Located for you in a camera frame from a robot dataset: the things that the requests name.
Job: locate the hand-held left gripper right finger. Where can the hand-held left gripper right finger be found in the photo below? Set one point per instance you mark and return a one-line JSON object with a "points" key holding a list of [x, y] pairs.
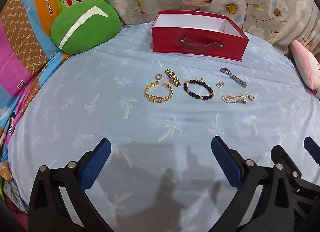
{"points": [[226, 162]]}

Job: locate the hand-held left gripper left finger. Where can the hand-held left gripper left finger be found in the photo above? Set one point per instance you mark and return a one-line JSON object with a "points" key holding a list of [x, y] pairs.
{"points": [[97, 164]]}

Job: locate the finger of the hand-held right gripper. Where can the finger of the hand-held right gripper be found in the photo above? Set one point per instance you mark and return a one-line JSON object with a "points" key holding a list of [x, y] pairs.
{"points": [[280, 154], [312, 148]]}

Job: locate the grey wristwatch purple face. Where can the grey wristwatch purple face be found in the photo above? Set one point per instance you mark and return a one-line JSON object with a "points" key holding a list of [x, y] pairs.
{"points": [[235, 78]]}

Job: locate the red cardboard box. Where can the red cardboard box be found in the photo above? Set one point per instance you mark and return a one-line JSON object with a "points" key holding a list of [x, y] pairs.
{"points": [[200, 47]]}

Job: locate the light blue palm-print bedsheet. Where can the light blue palm-print bedsheet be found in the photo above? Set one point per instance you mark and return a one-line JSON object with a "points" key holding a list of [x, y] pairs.
{"points": [[100, 109]]}

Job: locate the pink pillow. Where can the pink pillow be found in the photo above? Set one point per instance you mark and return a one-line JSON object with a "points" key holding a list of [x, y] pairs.
{"points": [[306, 67]]}

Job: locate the green round cushion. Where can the green round cushion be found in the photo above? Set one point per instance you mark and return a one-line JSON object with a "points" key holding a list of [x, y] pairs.
{"points": [[85, 29]]}

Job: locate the colourful printed blanket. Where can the colourful printed blanket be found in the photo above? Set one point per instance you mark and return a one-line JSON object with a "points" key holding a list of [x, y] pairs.
{"points": [[22, 47]]}

